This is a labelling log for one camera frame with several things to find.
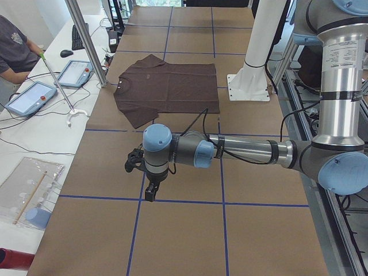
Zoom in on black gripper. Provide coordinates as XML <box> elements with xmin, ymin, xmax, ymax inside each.
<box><xmin>145</xmin><ymin>171</ymin><xmax>167</xmax><ymax>202</ymax></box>

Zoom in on dark brown t-shirt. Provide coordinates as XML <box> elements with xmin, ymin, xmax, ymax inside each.
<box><xmin>114</xmin><ymin>55</ymin><xmax>220</xmax><ymax>129</ymax></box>

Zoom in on white plastic hook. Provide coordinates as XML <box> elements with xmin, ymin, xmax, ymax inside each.
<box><xmin>66</xmin><ymin>108</ymin><xmax>89</xmax><ymax>128</ymax></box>

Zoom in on blue plastic cap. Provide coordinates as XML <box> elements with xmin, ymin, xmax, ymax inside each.
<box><xmin>25</xmin><ymin>208</ymin><xmax>51</xmax><ymax>229</ymax></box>

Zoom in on clear plastic sheet tray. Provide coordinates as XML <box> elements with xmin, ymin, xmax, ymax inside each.
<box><xmin>1</xmin><ymin>158</ymin><xmax>64</xmax><ymax>230</ymax></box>

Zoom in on wooden stick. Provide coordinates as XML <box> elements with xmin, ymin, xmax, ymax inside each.
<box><xmin>12</xmin><ymin>171</ymin><xmax>47</xmax><ymax>225</ymax></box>

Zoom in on far blue teach pendant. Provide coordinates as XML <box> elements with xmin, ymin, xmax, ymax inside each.
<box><xmin>57</xmin><ymin>60</ymin><xmax>94</xmax><ymax>89</ymax></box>

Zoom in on blue teach pendant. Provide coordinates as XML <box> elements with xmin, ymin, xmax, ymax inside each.
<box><xmin>57</xmin><ymin>60</ymin><xmax>94</xmax><ymax>89</ymax></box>
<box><xmin>5</xmin><ymin>82</ymin><xmax>57</xmax><ymax>116</ymax></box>

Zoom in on near blue teach pendant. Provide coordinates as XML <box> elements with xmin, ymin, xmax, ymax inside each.
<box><xmin>5</xmin><ymin>82</ymin><xmax>57</xmax><ymax>116</ymax></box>

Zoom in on red cylinder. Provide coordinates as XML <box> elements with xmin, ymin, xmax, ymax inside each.
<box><xmin>1</xmin><ymin>248</ymin><xmax>35</xmax><ymax>271</ymax></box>

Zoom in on black power adapter box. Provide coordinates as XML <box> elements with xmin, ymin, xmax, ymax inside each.
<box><xmin>108</xmin><ymin>30</ymin><xmax>119</xmax><ymax>53</ymax></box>

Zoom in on black computer mouse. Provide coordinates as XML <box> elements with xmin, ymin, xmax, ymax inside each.
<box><xmin>60</xmin><ymin>49</ymin><xmax>74</xmax><ymax>58</ymax></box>

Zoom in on black keyboard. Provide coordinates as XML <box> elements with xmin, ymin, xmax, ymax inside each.
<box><xmin>71</xmin><ymin>25</ymin><xmax>84</xmax><ymax>51</ymax></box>

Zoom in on metal reacher stick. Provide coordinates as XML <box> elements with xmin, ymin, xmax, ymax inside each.
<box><xmin>39</xmin><ymin>52</ymin><xmax>74</xmax><ymax>112</ymax></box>

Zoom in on person in grey shirt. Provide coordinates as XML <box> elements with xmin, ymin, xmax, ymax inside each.
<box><xmin>0</xmin><ymin>14</ymin><xmax>45</xmax><ymax>85</ymax></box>

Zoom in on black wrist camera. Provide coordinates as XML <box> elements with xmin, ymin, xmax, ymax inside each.
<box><xmin>124</xmin><ymin>148</ymin><xmax>145</xmax><ymax>173</ymax></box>

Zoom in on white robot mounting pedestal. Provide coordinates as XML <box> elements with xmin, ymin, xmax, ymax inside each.
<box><xmin>227</xmin><ymin>0</ymin><xmax>283</xmax><ymax>101</ymax></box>

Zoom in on aluminium frame post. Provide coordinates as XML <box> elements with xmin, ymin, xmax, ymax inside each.
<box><xmin>65</xmin><ymin>0</ymin><xmax>107</xmax><ymax>87</ymax></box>

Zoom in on aluminium side frame rail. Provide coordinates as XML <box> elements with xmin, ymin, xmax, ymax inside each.
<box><xmin>270</xmin><ymin>37</ymin><xmax>368</xmax><ymax>276</ymax></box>

